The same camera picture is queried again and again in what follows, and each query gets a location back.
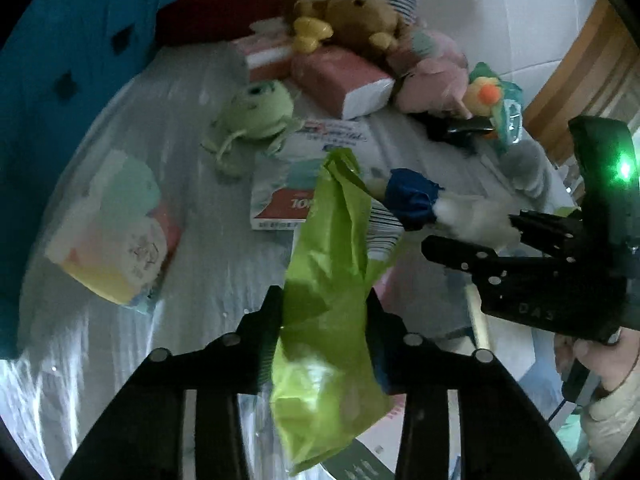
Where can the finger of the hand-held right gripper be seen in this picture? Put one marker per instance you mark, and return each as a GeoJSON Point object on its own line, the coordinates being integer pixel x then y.
{"type": "Point", "coordinates": [550, 232]}
{"type": "Point", "coordinates": [460, 257]}

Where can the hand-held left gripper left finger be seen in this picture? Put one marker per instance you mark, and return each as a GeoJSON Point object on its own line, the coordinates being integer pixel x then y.
{"type": "Point", "coordinates": [265, 330]}

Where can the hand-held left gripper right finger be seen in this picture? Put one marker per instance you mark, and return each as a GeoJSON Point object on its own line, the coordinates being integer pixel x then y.
{"type": "Point", "coordinates": [382, 357]}

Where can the green packet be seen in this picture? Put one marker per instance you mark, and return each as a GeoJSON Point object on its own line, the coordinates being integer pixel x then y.
{"type": "Point", "coordinates": [325, 310]}

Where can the blue and white plush toy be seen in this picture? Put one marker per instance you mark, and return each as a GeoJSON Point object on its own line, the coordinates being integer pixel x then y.
{"type": "Point", "coordinates": [415, 200]}

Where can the person's right hand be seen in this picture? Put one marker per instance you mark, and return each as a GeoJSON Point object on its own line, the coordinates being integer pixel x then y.
{"type": "Point", "coordinates": [600, 362]}

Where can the white fluffy plush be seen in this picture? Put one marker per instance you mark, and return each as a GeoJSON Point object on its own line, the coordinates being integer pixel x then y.
{"type": "Point", "coordinates": [525, 170]}

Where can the black plastic item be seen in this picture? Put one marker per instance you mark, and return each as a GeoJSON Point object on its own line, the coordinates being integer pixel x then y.
{"type": "Point", "coordinates": [460, 128]}

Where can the teal toy packet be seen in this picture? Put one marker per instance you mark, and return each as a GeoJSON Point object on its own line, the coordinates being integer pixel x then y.
{"type": "Point", "coordinates": [505, 105]}

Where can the white printed tissue pack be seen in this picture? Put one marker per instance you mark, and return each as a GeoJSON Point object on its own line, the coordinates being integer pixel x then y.
{"type": "Point", "coordinates": [295, 185]}

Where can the pink plush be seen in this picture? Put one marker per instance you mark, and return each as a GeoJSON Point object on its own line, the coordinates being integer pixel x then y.
{"type": "Point", "coordinates": [435, 85]}

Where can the pastel tissue pack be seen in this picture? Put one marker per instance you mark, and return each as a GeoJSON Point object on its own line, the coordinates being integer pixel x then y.
{"type": "Point", "coordinates": [115, 230]}

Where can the pink tissue pack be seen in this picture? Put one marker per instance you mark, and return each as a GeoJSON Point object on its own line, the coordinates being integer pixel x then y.
{"type": "Point", "coordinates": [340, 80]}

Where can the green one-eyed monster plush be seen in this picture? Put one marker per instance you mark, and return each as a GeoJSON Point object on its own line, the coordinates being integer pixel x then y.
{"type": "Point", "coordinates": [257, 110]}

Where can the brown bear plush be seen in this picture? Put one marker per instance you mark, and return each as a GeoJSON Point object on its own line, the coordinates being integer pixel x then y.
{"type": "Point", "coordinates": [360, 15]}

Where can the white and pink tissue box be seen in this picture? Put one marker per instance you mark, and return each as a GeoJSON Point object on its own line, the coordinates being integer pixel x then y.
{"type": "Point", "coordinates": [262, 55]}

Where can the teal cloth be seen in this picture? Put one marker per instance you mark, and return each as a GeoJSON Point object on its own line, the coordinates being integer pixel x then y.
{"type": "Point", "coordinates": [60, 85]}

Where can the wooden frame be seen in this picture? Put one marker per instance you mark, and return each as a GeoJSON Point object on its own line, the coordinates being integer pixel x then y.
{"type": "Point", "coordinates": [575, 70]}

